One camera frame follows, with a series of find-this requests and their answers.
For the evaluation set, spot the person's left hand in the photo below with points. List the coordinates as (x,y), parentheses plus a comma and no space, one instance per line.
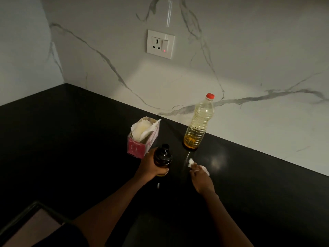
(147,167)

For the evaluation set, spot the person's right hand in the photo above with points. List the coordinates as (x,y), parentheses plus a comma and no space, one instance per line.
(203,181)

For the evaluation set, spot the black small bottle cap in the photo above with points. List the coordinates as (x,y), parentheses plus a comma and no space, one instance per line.
(163,156)

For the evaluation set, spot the single tissue sheet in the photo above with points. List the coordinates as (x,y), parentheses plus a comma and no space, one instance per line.
(190,162)

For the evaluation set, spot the large clear plastic oil bottle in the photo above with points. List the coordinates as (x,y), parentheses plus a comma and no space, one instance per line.
(199,123)

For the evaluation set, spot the red bottle cap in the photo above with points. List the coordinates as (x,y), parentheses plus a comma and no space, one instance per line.
(210,96)

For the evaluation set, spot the person's right forearm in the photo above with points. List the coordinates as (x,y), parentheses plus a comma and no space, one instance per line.
(226,221)

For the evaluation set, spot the person's left forearm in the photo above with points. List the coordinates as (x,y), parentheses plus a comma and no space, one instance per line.
(110,213)

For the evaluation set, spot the black countertop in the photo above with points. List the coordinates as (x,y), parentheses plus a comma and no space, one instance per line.
(64,138)

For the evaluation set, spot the beige lower cabinet front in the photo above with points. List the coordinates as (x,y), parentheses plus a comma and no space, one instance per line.
(33,228)

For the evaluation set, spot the pink tissue box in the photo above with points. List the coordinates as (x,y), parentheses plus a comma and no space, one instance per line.
(136,150)

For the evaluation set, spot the white tissues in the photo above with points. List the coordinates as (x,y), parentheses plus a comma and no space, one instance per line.
(141,129)

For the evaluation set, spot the clear tape strip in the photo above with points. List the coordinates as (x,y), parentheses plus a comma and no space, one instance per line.
(169,12)

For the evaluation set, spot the white wall socket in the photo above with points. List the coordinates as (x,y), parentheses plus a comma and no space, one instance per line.
(160,44)

